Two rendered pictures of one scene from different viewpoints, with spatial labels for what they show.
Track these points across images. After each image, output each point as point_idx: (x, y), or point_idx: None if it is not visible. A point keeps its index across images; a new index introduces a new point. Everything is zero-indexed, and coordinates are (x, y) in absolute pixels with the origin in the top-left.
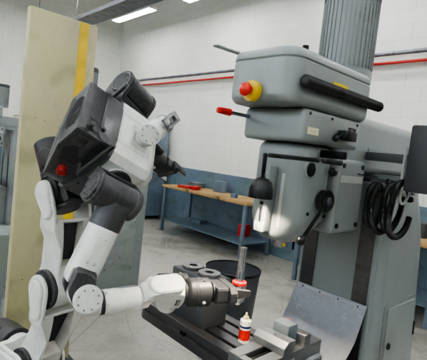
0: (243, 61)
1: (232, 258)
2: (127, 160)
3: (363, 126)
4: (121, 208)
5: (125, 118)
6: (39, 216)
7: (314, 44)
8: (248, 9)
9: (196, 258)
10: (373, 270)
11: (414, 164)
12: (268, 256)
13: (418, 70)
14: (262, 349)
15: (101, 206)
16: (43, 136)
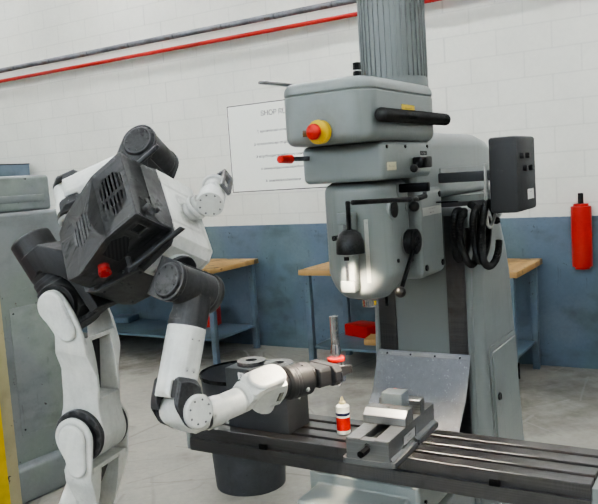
0: (298, 96)
1: (205, 365)
2: (189, 241)
3: (431, 144)
4: (206, 299)
5: (165, 190)
6: None
7: None
8: None
9: (146, 381)
10: (469, 311)
11: (498, 181)
12: (260, 349)
13: (435, 14)
14: (378, 428)
15: (183, 301)
16: None
